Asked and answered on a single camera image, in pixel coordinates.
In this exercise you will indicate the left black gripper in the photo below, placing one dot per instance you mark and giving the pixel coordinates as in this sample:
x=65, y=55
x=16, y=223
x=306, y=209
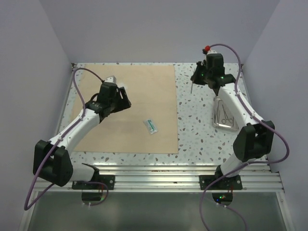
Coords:
x=124, y=103

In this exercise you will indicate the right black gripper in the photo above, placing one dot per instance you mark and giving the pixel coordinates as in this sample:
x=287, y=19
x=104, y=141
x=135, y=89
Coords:
x=194, y=78

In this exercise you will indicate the green white packet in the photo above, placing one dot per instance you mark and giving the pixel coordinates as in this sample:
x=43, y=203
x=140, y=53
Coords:
x=150, y=126

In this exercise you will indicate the stainless steel tray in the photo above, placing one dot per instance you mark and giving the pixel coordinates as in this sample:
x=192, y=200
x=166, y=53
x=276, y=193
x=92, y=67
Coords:
x=226, y=126

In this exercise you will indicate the steel forceps with ring handles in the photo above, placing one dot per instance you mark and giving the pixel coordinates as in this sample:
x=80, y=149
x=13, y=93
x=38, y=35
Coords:
x=227, y=118

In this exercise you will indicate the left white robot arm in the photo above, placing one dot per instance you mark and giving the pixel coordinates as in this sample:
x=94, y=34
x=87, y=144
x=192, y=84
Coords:
x=52, y=158

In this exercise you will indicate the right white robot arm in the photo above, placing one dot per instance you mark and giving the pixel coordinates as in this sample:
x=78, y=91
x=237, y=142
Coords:
x=254, y=139

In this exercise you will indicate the beige cloth mat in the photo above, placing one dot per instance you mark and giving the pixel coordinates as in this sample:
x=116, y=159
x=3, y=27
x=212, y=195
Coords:
x=151, y=90

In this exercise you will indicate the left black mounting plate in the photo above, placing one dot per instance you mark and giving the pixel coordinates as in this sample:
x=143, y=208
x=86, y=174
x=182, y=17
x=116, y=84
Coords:
x=101, y=182

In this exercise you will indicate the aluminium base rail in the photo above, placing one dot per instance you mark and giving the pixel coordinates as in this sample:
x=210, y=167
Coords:
x=254, y=178

